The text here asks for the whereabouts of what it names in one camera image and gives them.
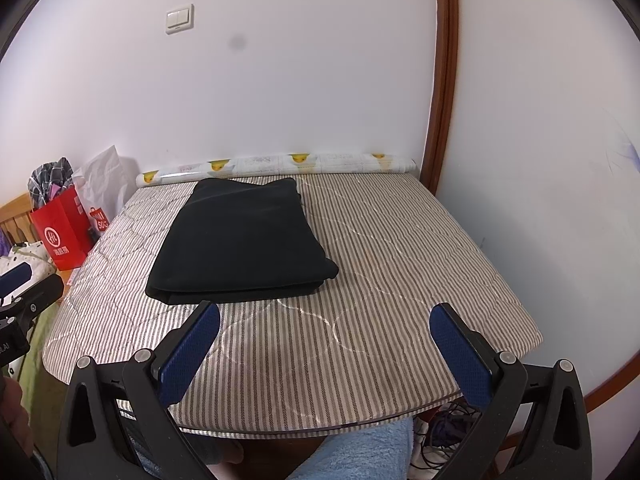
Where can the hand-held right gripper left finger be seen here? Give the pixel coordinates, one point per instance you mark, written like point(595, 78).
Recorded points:
point(190, 350)

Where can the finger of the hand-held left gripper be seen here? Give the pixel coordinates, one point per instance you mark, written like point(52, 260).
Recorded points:
point(40, 292)
point(15, 276)

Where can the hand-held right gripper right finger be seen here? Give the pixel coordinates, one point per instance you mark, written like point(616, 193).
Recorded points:
point(460, 350)

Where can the black sweatshirt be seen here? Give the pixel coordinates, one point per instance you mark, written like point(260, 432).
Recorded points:
point(240, 245)

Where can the person's left forearm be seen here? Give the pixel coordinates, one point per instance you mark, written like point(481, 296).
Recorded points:
point(11, 415)

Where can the white floral cloth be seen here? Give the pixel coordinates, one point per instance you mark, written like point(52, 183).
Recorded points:
point(30, 257)

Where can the green cloth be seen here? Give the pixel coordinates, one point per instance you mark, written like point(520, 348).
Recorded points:
point(40, 360)

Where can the red paper shopping bag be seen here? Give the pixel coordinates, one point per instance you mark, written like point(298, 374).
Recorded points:
point(62, 237)

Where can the wooden headboard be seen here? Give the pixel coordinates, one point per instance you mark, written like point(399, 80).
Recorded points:
point(15, 215)

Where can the striped quilted mat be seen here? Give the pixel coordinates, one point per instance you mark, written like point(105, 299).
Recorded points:
point(400, 285)

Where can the plaid cloth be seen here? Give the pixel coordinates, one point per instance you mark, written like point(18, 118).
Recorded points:
point(50, 180)

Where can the white plastic bag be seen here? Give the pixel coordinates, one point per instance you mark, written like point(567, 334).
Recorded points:
point(105, 180)

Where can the light blue fuzzy pants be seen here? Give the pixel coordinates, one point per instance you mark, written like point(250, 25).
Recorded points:
point(360, 455)

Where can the brown wooden baseboard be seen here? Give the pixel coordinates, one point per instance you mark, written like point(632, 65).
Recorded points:
point(615, 390)

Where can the rolled duck print paper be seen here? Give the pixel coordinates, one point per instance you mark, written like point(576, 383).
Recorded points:
point(340, 162)

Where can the brown wooden door frame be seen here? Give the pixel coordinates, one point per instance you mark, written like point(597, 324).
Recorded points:
point(442, 85)

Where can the white wall light switch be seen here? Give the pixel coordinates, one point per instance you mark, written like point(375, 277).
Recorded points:
point(179, 19)

